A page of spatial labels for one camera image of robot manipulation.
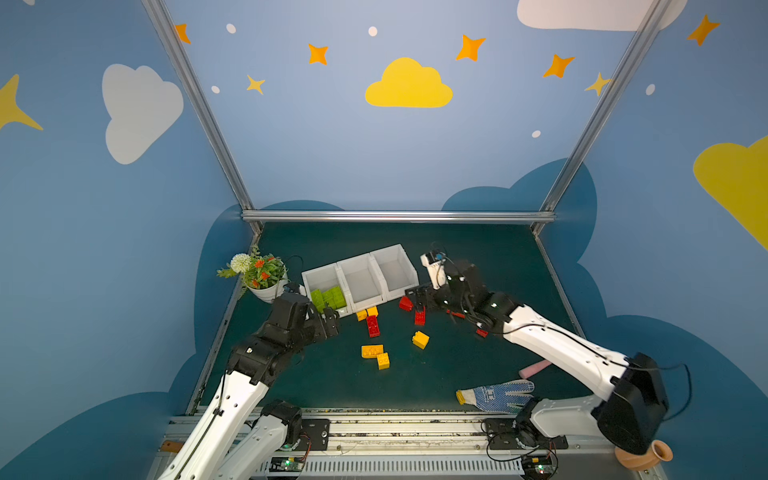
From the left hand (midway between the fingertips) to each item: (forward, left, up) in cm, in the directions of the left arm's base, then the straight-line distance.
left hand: (327, 319), depth 75 cm
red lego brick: (+7, -11, -18) cm, 22 cm away
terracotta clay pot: (-27, -74, -6) cm, 79 cm away
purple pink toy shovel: (-7, -55, -16) cm, 58 cm away
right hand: (+10, -23, +3) cm, 25 cm away
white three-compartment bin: (+24, -8, -17) cm, 31 cm away
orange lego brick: (-1, -11, -18) cm, 21 cm away
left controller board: (-29, +8, -19) cm, 35 cm away
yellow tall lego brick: (+3, -26, -17) cm, 31 cm away
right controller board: (-29, -52, -20) cm, 63 cm away
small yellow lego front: (-5, -14, -16) cm, 22 cm away
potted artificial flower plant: (+16, +22, -4) cm, 27 cm away
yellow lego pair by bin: (+11, -7, -18) cm, 22 cm away
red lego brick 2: (+10, -26, -18) cm, 34 cm away
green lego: (+15, +2, -14) cm, 21 cm away
